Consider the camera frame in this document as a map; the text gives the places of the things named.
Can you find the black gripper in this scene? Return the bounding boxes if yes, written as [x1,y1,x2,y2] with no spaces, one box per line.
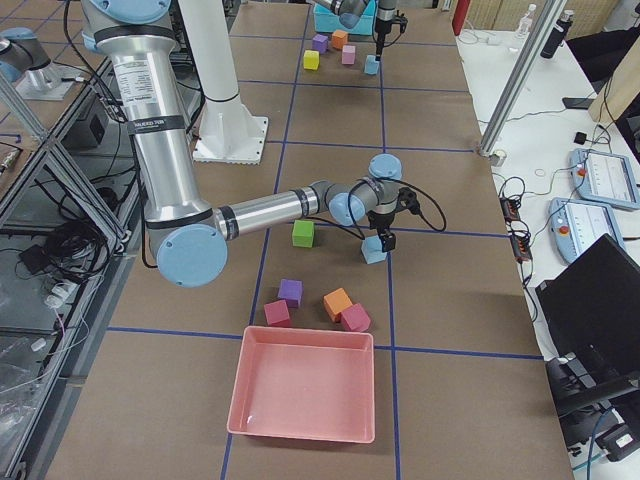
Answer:
[368,210,396,252]
[374,19,391,61]

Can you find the light blue block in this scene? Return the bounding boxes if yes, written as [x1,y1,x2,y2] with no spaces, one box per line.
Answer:
[361,235,387,265]
[364,55,380,76]

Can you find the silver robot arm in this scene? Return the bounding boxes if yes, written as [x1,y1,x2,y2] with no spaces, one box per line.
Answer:
[314,0,408,62]
[82,1,402,288]

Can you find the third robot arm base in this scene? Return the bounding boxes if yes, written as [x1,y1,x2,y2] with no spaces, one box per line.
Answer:
[1,27,70,101]

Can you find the lilac foam block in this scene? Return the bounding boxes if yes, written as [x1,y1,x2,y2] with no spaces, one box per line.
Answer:
[341,44,356,66]

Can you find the orange foam block left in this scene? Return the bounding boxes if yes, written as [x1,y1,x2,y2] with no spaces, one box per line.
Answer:
[331,29,348,50]

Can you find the orange foam block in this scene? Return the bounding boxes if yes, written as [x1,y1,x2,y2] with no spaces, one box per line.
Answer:
[323,288,353,323]
[331,29,348,50]

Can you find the purple foam block left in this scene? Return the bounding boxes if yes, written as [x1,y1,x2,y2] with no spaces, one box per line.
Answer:
[312,34,329,54]

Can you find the purple foam block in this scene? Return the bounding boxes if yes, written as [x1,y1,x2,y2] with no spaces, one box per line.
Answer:
[277,279,303,308]
[312,34,329,54]

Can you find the cyan plastic bin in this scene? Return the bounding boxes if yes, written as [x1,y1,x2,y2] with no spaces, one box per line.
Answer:
[313,1,377,36]

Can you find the yellow foam block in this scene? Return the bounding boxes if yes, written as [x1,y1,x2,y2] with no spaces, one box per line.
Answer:
[303,50,320,71]

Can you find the orange foam block right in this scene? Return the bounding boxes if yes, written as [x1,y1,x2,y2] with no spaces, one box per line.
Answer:
[323,288,353,323]

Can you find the green foam block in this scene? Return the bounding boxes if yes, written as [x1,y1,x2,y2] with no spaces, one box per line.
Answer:
[291,220,315,248]

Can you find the magenta foam block front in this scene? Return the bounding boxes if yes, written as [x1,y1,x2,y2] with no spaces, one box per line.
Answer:
[339,303,371,332]

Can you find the magenta foam block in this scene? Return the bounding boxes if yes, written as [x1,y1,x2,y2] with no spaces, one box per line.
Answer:
[263,300,292,328]
[339,303,371,332]

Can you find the purple foam block right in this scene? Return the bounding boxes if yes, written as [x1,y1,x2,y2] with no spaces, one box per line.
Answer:
[277,279,303,308]

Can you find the magenta foam block rear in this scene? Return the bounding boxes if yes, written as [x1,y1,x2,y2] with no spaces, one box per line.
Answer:
[263,300,292,328]

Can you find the black power strip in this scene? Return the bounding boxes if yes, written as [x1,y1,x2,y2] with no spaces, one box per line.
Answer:
[500,198,533,264]

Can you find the clear sanitizer bottle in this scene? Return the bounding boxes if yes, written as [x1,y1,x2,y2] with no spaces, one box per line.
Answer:
[514,3,537,39]

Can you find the pink plastic tray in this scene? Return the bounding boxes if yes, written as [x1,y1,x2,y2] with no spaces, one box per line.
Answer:
[227,326,376,444]

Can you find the black water bottle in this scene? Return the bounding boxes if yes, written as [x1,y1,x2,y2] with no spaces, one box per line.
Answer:
[540,9,574,59]

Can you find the near teach pendant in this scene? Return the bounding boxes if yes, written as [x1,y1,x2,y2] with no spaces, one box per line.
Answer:
[549,197,625,263]

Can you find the teach pendant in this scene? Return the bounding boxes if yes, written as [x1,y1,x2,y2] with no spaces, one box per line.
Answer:
[569,148,639,211]
[549,197,625,263]

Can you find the black phone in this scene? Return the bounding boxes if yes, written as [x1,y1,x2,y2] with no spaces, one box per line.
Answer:
[561,97,593,110]

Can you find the black laptop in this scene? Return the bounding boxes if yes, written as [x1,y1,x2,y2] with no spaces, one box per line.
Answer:
[535,234,639,373]

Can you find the small black adapter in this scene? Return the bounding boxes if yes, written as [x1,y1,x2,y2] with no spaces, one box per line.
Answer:
[574,132,587,145]

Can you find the far teach pendant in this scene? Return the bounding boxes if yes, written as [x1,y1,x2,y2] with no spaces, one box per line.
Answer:
[569,148,639,211]

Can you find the black camera cable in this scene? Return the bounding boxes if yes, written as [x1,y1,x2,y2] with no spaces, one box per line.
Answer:
[380,22,407,51]
[319,180,447,242]

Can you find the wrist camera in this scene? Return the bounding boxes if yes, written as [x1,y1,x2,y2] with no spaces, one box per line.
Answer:
[393,13,408,34]
[396,187,422,216]

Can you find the aluminium frame post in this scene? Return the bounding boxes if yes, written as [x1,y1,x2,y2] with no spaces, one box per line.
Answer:
[477,0,566,167]

